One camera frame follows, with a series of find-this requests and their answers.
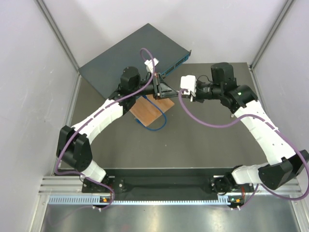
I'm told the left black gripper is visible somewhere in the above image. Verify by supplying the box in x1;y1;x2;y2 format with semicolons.
132;72;179;100

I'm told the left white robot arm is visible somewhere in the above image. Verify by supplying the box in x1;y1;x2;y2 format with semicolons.
56;67;178;192

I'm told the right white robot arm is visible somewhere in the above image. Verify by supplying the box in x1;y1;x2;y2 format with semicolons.
179;62;309;191

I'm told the wooden board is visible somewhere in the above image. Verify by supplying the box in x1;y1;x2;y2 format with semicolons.
130;95;174;127

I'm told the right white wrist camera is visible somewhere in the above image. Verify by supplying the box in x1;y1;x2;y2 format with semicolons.
180;75;197;97

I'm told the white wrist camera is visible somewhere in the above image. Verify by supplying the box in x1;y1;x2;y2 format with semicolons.
144;58;159;73
180;75;197;97

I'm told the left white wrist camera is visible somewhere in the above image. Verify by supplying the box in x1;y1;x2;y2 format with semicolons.
144;58;159;73

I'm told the blue ethernet cable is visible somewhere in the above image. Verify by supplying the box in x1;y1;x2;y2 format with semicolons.
134;95;168;131

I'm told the dark blue network switch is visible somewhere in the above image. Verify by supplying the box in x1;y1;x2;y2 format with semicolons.
79;24;191;98

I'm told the aluminium frame rail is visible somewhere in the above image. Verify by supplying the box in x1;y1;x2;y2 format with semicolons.
38;175;302;194

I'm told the grey slotted cable duct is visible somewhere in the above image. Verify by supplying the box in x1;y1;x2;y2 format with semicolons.
48;195;232;205

